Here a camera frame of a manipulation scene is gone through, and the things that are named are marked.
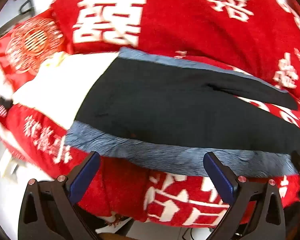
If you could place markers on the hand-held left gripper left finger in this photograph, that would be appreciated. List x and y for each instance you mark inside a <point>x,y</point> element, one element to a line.
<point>86,175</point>

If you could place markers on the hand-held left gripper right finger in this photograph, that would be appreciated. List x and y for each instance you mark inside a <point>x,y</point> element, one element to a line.
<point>218,175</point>

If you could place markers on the black pants with blue lining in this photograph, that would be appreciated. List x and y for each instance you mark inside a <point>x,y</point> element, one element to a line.
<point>165,110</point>

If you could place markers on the white cloth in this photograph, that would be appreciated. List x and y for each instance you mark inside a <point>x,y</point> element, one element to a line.
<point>57,90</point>

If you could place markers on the red cushion with gold ornament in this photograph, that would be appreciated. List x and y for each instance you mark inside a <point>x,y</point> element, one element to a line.
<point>32,42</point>

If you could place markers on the red printed blanket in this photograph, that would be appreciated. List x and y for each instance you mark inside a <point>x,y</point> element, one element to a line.
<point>190,25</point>

